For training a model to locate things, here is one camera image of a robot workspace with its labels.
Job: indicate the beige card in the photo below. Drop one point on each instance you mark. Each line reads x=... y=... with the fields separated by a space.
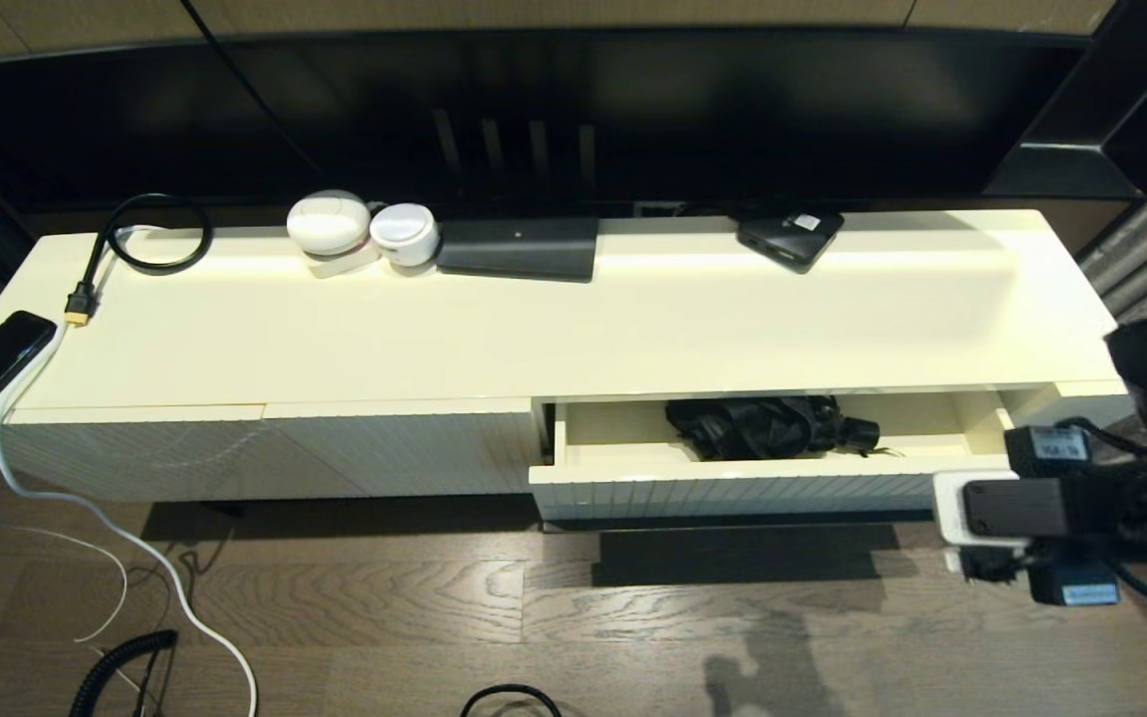
x=340 y=267

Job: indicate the flat black router box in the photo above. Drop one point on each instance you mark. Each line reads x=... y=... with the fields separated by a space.
x=519 y=249

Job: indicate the white ribbed drawer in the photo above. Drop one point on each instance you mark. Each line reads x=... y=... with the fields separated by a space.
x=733 y=493

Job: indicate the black umbrella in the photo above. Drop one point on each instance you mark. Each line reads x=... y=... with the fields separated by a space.
x=763 y=428

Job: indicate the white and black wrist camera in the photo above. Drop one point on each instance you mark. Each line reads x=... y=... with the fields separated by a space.
x=1007 y=510

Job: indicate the black television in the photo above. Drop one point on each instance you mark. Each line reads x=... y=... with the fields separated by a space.
x=733 y=110

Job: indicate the small white round device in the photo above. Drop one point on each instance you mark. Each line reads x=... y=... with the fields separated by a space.
x=404 y=234

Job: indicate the small black box with label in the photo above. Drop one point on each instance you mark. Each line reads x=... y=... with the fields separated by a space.
x=788 y=239

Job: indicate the black wall shelf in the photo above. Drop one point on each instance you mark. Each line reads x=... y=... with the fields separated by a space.
x=1061 y=164

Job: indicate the large white round device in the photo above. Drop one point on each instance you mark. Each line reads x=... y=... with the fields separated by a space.
x=328 y=224

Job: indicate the white TV cabinet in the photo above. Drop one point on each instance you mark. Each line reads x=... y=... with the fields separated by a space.
x=335 y=339

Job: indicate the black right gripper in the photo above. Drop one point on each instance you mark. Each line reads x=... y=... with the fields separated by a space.
x=1071 y=583

